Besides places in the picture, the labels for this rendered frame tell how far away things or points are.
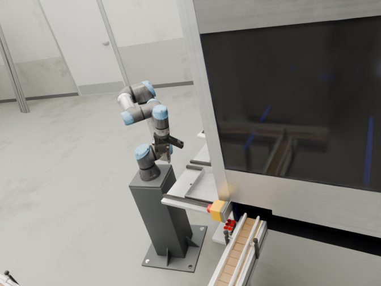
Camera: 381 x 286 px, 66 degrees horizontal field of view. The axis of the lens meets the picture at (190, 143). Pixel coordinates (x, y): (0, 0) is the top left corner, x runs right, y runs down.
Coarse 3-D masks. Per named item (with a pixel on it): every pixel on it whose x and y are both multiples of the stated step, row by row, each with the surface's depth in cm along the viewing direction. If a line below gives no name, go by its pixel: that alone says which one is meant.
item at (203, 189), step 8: (208, 168) 183; (200, 176) 181; (208, 176) 182; (192, 184) 174; (200, 184) 177; (208, 184) 175; (192, 192) 172; (200, 192) 171; (208, 192) 169; (216, 192) 168; (200, 200) 163; (208, 200) 159
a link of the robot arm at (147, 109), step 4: (152, 100) 158; (156, 100) 158; (148, 104) 155; (152, 104) 155; (156, 104) 154; (144, 108) 154; (148, 108) 154; (152, 108) 153; (144, 112) 153; (148, 112) 154; (148, 116) 155; (152, 116) 155
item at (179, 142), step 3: (165, 138) 156; (168, 138) 157; (171, 138) 158; (174, 138) 160; (165, 141) 158; (168, 141) 157; (171, 141) 157; (174, 141) 158; (177, 141) 160; (180, 141) 160; (171, 144) 159; (174, 144) 158; (177, 144) 158; (180, 144) 159; (183, 144) 160; (177, 147) 160; (180, 147) 160
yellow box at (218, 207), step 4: (216, 200) 141; (220, 200) 141; (212, 204) 140; (216, 204) 139; (220, 204) 139; (224, 204) 138; (212, 208) 137; (216, 208) 137; (220, 208) 136; (224, 208) 136; (212, 212) 138; (216, 212) 136; (220, 212) 135; (212, 216) 139; (216, 216) 138; (220, 216) 137; (216, 220) 140; (220, 220) 138; (224, 220) 137
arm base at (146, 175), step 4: (140, 168) 204; (148, 168) 203; (152, 168) 204; (156, 168) 208; (140, 172) 208; (144, 172) 204; (148, 172) 204; (152, 172) 205; (156, 172) 207; (140, 176) 209; (144, 176) 205; (148, 176) 205; (152, 176) 205; (156, 176) 207; (144, 180) 207; (148, 180) 206
